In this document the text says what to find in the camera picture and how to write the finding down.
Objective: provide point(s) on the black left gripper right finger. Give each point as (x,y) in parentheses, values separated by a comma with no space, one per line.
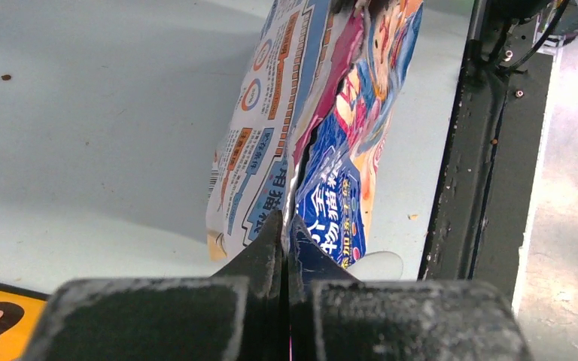
(334,316)

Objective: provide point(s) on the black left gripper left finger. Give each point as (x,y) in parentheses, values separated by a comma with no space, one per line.
(235,314)

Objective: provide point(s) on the clear plastic scoop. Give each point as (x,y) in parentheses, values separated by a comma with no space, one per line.
(378,266)

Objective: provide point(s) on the pink blue pet food bag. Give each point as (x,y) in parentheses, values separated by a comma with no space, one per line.
(310,124)

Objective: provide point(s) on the yellow double pet bowl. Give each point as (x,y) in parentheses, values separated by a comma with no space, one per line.
(20,310)

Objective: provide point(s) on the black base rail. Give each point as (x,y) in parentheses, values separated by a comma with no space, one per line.
(479,223)

